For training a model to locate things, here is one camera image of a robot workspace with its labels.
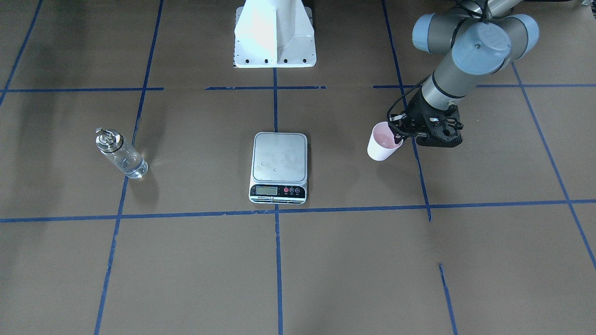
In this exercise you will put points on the pink paper cup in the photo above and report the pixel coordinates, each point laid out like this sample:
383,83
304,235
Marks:
383,142

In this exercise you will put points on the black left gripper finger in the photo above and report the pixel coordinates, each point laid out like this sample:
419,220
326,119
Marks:
400,136

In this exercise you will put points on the glass sauce bottle steel spout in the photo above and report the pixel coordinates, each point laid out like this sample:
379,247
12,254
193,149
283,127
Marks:
116,148

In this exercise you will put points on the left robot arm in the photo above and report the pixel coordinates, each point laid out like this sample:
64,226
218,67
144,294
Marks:
476,40

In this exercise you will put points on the digital kitchen scale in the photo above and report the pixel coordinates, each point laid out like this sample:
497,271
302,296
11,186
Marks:
279,168

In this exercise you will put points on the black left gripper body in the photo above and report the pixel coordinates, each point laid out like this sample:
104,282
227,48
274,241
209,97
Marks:
420,113

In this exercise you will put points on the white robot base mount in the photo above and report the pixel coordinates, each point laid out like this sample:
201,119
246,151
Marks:
274,34

